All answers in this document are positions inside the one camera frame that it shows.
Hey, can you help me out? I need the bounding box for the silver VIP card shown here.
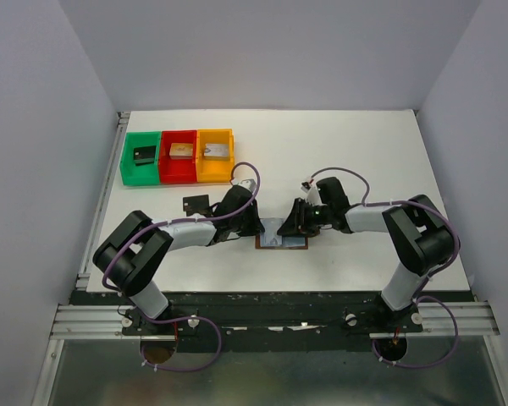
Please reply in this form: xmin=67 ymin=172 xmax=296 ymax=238
xmin=260 ymin=217 xmax=284 ymax=248

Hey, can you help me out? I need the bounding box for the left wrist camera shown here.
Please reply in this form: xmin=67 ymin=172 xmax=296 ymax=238
xmin=231 ymin=178 xmax=257 ymax=195

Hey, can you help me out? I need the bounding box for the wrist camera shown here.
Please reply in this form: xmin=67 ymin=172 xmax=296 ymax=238
xmin=301 ymin=178 xmax=321 ymax=206
xmin=231 ymin=178 xmax=257 ymax=195

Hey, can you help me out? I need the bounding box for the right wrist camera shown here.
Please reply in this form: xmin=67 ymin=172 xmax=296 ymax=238
xmin=301 ymin=178 xmax=321 ymax=206

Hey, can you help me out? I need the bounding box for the yellow plastic bin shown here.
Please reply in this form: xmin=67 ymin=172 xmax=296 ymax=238
xmin=195 ymin=129 xmax=235 ymax=183

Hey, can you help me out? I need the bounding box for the black VIP card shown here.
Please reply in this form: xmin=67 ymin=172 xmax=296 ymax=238
xmin=182 ymin=195 xmax=210 ymax=215

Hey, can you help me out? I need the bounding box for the brown leather card holder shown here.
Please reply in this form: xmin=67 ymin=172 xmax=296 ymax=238
xmin=255 ymin=217 xmax=308 ymax=250

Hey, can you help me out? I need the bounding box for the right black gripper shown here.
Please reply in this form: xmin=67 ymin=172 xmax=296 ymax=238
xmin=277 ymin=197 xmax=333 ymax=238

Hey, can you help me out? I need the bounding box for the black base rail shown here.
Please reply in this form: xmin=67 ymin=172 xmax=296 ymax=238
xmin=122 ymin=287 xmax=450 ymax=354

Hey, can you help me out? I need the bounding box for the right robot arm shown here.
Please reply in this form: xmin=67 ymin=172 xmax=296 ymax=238
xmin=277 ymin=177 xmax=461 ymax=332

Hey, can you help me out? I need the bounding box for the red plastic bin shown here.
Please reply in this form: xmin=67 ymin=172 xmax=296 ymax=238
xmin=157 ymin=129 xmax=197 ymax=184

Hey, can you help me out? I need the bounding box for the green plastic bin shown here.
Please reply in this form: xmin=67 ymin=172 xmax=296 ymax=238
xmin=119 ymin=131 xmax=161 ymax=186

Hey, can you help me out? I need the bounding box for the aluminium frame rail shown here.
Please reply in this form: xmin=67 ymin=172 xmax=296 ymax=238
xmin=29 ymin=110 xmax=131 ymax=406

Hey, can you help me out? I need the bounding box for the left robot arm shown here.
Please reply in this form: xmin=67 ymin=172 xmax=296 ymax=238
xmin=92 ymin=179 xmax=264 ymax=334

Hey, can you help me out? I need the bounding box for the silver card in yellow bin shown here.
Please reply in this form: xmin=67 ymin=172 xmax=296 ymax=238
xmin=203 ymin=143 xmax=229 ymax=160

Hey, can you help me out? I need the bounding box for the black card in green bin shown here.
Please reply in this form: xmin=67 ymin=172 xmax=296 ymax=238
xmin=132 ymin=145 xmax=157 ymax=166

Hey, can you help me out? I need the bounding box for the gold card in red bin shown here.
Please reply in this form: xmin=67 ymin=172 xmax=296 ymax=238
xmin=168 ymin=143 xmax=193 ymax=159

